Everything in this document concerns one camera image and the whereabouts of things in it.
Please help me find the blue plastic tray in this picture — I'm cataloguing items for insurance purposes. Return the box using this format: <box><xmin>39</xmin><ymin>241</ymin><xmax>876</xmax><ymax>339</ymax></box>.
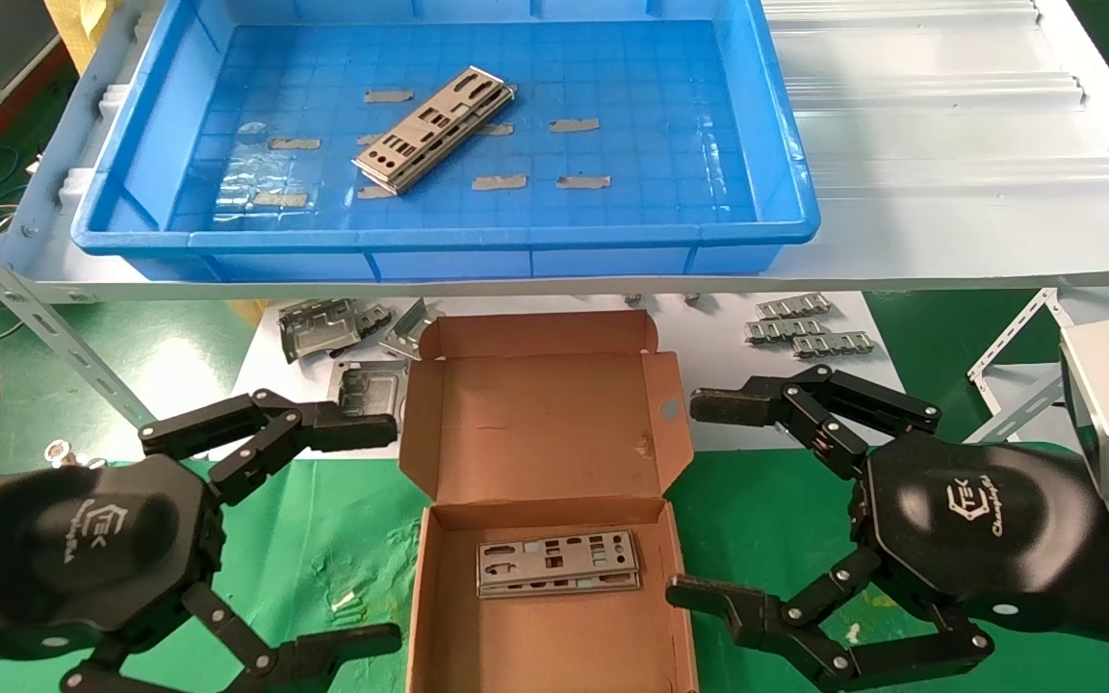
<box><xmin>70</xmin><ymin>0</ymin><xmax>821</xmax><ymax>283</ymax></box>

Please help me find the perforated grey metal strip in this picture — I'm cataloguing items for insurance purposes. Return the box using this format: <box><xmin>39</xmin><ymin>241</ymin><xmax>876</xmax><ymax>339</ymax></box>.
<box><xmin>792</xmin><ymin>332</ymin><xmax>878</xmax><ymax>359</ymax></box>
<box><xmin>756</xmin><ymin>294</ymin><xmax>832</xmax><ymax>320</ymax></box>
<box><xmin>745</xmin><ymin>319</ymin><xmax>827</xmax><ymax>344</ymax></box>

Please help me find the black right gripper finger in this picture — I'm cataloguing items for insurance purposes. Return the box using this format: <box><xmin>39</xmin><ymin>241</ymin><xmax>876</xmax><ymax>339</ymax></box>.
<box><xmin>689</xmin><ymin>363</ymin><xmax>941</xmax><ymax>481</ymax></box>
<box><xmin>665</xmin><ymin>547</ymin><xmax>995</xmax><ymax>693</ymax></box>

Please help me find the square grey metal bracket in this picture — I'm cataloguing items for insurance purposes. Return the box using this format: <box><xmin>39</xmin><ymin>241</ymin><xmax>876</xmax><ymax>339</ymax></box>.
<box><xmin>328</xmin><ymin>359</ymin><xmax>411</xmax><ymax>424</ymax></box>

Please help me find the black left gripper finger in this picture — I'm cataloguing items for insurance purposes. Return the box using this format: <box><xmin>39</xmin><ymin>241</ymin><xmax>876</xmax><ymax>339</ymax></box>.
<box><xmin>140</xmin><ymin>388</ymin><xmax>400</xmax><ymax>505</ymax></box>
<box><xmin>60</xmin><ymin>582</ymin><xmax>405</xmax><ymax>693</ymax></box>

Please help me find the grey slotted angle shelf post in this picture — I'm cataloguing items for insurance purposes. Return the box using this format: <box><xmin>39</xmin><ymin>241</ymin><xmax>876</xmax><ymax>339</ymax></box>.
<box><xmin>0</xmin><ymin>192</ymin><xmax>156</xmax><ymax>429</ymax></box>

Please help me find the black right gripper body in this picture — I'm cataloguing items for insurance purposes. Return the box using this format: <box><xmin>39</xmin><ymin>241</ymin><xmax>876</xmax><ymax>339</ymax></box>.
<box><xmin>848</xmin><ymin>430</ymin><xmax>1106</xmax><ymax>633</ymax></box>

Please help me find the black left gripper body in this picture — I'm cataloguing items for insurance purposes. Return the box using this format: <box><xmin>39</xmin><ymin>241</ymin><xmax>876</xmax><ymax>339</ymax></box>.
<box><xmin>0</xmin><ymin>454</ymin><xmax>227</xmax><ymax>665</ymax></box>

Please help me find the bent grey sheet metal bracket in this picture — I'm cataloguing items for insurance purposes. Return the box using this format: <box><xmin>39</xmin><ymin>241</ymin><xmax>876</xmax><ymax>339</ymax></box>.
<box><xmin>278</xmin><ymin>298</ymin><xmax>363</xmax><ymax>364</ymax></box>

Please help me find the white metal frame rack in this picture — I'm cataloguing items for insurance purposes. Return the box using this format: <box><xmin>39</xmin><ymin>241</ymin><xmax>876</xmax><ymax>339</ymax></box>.
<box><xmin>967</xmin><ymin>287</ymin><xmax>1109</xmax><ymax>446</ymax></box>

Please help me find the angled grey metal bracket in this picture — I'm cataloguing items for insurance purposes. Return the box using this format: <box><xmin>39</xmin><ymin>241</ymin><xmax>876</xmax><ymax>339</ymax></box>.
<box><xmin>379</xmin><ymin>298</ymin><xmax>442</xmax><ymax>362</ymax></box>

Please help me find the brown cardboard box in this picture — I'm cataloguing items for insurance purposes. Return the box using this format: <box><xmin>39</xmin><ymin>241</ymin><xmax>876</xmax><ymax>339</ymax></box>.
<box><xmin>399</xmin><ymin>310</ymin><xmax>700</xmax><ymax>693</ymax></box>

